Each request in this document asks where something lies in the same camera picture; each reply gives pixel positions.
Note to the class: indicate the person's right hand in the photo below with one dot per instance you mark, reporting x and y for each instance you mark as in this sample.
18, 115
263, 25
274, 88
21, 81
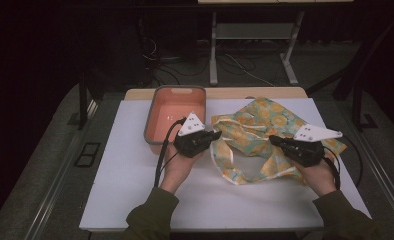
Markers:
318, 176

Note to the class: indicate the grey metal table stand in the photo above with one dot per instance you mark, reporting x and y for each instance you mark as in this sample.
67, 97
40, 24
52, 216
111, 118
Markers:
251, 31

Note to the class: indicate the dark floor stand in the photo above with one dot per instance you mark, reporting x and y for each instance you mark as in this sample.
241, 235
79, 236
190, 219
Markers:
358, 83

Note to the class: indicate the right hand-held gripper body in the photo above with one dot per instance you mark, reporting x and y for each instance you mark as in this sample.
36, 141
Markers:
305, 150

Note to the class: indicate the pink basket with grey rim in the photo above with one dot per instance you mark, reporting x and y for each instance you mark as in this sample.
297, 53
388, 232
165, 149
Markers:
171, 113

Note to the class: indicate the fruit print cloth bag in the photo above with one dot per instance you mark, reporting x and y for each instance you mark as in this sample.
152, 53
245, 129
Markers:
251, 126

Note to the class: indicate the black metal stand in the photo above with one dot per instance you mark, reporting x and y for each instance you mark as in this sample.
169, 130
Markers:
83, 100

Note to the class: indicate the black floor socket frame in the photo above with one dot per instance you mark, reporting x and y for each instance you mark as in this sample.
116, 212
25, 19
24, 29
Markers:
86, 154

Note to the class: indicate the person's left hand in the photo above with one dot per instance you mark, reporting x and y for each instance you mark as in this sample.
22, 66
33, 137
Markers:
178, 166

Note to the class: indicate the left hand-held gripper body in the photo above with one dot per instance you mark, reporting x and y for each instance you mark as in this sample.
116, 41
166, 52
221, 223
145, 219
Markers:
191, 141

